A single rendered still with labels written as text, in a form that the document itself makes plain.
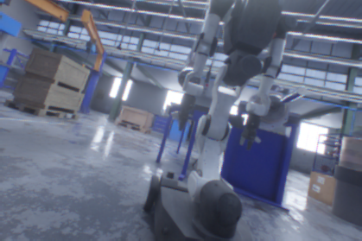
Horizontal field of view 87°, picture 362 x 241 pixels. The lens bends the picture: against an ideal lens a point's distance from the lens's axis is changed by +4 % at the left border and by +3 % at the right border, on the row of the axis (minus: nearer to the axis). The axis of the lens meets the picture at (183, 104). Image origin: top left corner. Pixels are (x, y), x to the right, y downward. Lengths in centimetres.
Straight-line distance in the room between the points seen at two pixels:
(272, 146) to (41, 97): 439
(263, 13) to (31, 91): 464
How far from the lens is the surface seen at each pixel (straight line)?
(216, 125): 116
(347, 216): 352
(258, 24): 116
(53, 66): 492
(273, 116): 244
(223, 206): 84
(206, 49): 115
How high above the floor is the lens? 55
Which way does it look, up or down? 7 degrees up
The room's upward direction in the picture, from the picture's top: 16 degrees clockwise
